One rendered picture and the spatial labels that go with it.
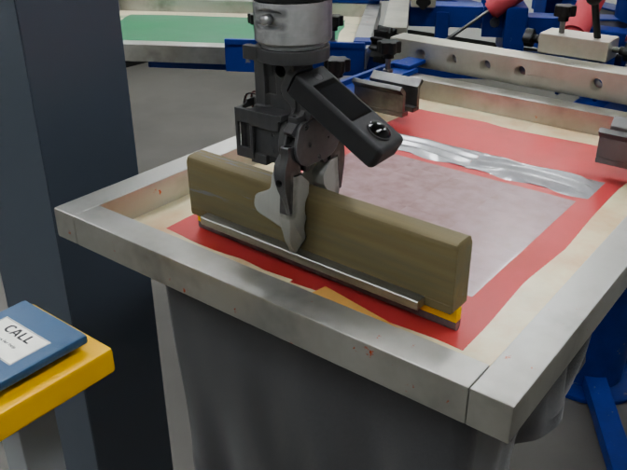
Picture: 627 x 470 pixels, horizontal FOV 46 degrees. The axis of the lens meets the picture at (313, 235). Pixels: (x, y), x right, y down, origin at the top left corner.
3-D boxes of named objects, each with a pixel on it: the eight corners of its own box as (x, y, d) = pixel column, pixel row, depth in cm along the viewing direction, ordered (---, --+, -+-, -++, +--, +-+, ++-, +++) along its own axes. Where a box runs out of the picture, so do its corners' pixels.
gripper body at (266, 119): (282, 142, 83) (278, 32, 77) (345, 158, 78) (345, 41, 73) (235, 162, 77) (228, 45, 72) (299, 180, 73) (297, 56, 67)
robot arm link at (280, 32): (347, -5, 71) (294, 8, 65) (347, 44, 73) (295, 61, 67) (286, -10, 75) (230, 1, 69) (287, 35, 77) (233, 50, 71)
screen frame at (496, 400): (508, 445, 58) (514, 407, 57) (58, 235, 90) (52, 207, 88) (727, 155, 114) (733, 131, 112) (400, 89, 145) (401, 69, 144)
